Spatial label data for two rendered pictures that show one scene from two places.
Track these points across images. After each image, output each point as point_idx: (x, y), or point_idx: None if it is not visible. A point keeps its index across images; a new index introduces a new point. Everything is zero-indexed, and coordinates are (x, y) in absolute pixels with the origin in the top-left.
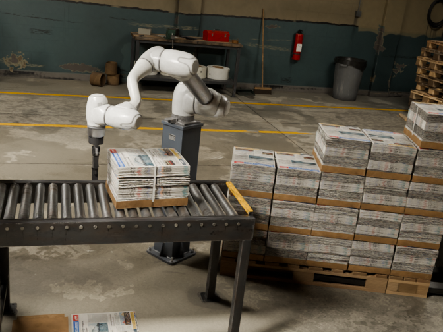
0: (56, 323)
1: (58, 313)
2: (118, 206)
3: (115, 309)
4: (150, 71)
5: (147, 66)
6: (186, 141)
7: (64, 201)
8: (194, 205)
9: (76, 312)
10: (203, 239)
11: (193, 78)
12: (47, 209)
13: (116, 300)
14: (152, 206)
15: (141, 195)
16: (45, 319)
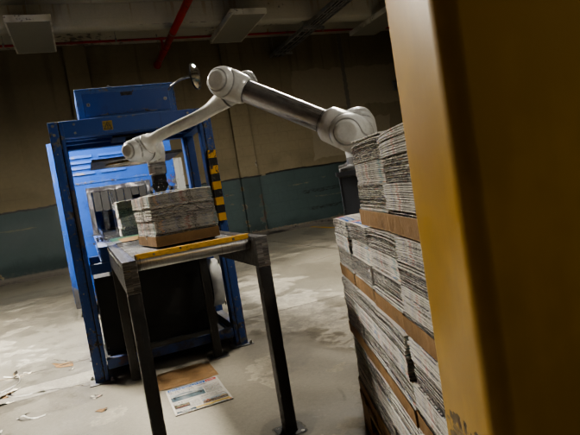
0: (200, 375)
1: (218, 372)
2: (139, 242)
3: (233, 390)
4: (220, 101)
5: (214, 97)
6: (351, 194)
7: None
8: (162, 249)
9: (222, 377)
10: (122, 284)
11: (249, 96)
12: None
13: (254, 385)
14: (148, 245)
15: (143, 232)
16: (204, 371)
